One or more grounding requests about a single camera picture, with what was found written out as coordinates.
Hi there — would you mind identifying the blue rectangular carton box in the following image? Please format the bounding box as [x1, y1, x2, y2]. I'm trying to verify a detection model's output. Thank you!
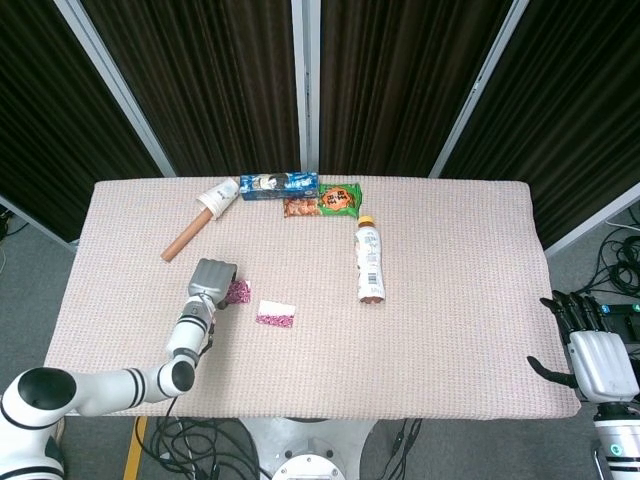
[239, 171, 320, 202]

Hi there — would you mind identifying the black floor cable bundle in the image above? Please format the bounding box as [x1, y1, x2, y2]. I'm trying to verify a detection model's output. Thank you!
[132, 399, 261, 480]
[569, 219, 640, 304]
[379, 418, 424, 480]

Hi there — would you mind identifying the grey aluminium partition post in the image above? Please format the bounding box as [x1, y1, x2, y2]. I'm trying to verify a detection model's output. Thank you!
[52, 0, 177, 177]
[428, 0, 530, 179]
[543, 182, 640, 259]
[291, 0, 322, 176]
[0, 194, 76, 251]

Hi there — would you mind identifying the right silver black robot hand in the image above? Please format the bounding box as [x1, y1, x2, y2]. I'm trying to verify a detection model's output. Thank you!
[527, 289, 640, 404]

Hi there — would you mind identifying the black pleated curtain panel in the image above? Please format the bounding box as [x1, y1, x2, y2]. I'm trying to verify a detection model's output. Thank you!
[439, 0, 640, 249]
[79, 0, 301, 177]
[319, 0, 514, 177]
[0, 0, 166, 241]

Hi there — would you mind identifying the pink woven tablecloth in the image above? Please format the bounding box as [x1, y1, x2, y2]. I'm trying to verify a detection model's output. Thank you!
[43, 175, 582, 420]

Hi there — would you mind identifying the white paper cup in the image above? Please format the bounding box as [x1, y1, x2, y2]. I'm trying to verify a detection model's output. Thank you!
[195, 178, 239, 222]

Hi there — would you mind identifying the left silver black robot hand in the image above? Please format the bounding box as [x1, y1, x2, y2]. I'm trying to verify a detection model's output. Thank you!
[185, 258, 239, 309]

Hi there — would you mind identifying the yellow floor tape strip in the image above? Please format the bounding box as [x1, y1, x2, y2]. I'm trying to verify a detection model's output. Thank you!
[122, 416, 150, 480]

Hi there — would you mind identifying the white bottle orange cap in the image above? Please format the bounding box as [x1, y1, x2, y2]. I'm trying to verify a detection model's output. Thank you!
[353, 214, 387, 305]

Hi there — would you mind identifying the brown snack packet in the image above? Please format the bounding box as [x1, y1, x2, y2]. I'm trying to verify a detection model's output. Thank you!
[283, 195, 321, 220]

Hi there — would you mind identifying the brown cylindrical stick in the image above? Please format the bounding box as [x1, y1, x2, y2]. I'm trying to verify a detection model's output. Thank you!
[160, 209, 215, 263]

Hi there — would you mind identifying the white grey robot base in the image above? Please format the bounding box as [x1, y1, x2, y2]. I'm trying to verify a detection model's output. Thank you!
[239, 417, 376, 480]

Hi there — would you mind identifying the green snack packet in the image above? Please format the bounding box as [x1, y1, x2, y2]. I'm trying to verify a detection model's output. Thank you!
[316, 182, 362, 220]

